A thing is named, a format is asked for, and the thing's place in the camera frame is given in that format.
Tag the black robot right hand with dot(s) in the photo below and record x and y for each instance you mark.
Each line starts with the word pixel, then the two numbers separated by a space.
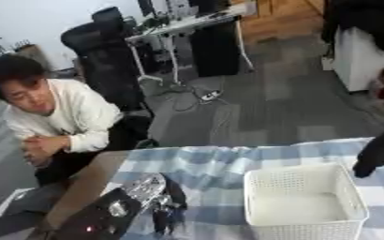
pixel 378 154

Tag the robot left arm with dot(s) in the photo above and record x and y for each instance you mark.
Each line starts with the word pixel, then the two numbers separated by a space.
pixel 110 209

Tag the white perforated plastic basket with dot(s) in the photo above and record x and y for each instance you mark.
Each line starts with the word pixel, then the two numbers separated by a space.
pixel 302 200

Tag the white cabinet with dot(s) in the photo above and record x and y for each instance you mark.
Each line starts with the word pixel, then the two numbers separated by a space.
pixel 359 61

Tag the black garment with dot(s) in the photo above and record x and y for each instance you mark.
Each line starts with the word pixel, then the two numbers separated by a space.
pixel 364 20

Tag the white power strip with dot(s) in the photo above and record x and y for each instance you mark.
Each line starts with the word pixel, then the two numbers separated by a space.
pixel 210 95

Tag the black computer tower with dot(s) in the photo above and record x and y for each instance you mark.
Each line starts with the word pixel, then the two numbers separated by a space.
pixel 215 50

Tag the white desk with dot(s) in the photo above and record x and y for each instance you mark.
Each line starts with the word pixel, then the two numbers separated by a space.
pixel 190 23

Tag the black office chair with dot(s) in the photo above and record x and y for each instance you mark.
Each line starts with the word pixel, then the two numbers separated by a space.
pixel 105 59

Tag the person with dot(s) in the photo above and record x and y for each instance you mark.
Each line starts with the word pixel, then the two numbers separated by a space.
pixel 75 115

